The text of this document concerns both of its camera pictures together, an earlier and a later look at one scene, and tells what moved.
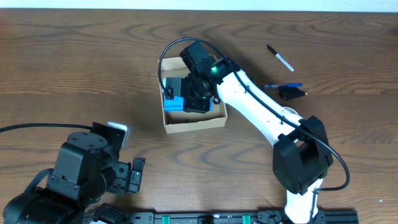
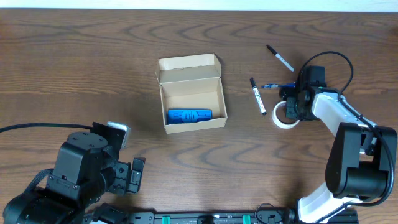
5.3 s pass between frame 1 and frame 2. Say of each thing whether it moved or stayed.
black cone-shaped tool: stayed
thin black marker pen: stayed
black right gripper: moved
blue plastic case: moved
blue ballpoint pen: stayed
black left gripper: stayed
